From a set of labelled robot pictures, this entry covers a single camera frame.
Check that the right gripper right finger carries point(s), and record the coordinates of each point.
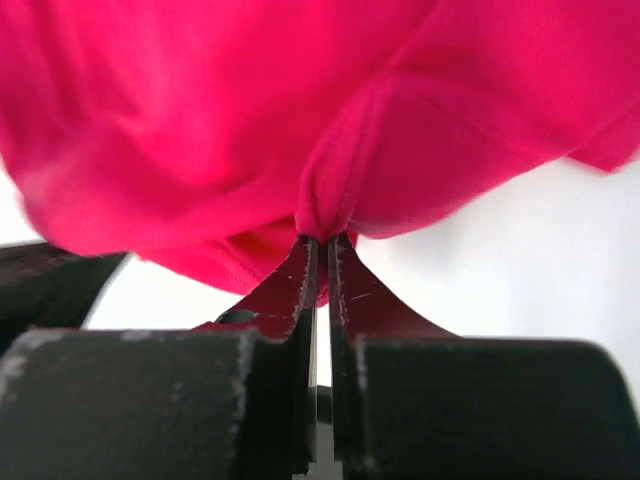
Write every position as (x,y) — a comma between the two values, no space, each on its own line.
(412,400)

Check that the pink t shirt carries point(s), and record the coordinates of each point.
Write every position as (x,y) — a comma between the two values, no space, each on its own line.
(205,135)

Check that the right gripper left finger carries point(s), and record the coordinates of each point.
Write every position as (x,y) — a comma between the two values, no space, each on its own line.
(234,400)

